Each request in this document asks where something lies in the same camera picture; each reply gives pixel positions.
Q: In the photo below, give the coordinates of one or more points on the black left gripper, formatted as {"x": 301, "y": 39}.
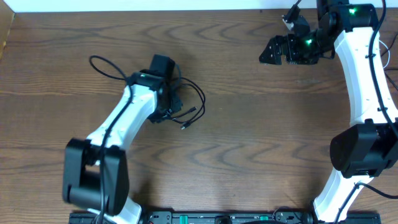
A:
{"x": 173, "y": 104}

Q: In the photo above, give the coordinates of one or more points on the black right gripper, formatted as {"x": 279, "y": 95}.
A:
{"x": 283, "y": 50}

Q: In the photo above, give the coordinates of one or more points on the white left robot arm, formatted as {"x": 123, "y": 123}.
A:
{"x": 95, "y": 175}

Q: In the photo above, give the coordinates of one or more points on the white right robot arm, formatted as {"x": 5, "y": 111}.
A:
{"x": 369, "y": 146}

